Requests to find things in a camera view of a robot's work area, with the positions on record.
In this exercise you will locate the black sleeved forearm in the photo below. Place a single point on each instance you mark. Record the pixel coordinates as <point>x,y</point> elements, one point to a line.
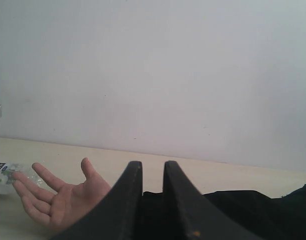
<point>281,218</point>

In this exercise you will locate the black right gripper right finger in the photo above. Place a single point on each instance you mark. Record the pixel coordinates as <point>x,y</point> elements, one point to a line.
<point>190,216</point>

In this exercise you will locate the jasmine tea bottle white cap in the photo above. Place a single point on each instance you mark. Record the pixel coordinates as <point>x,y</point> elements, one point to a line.
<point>6,176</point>

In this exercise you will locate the person's open bare hand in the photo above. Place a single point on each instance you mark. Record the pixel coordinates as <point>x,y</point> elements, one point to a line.
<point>58,211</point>

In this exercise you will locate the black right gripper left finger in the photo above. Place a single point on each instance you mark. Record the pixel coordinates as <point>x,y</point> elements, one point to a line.
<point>115,217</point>

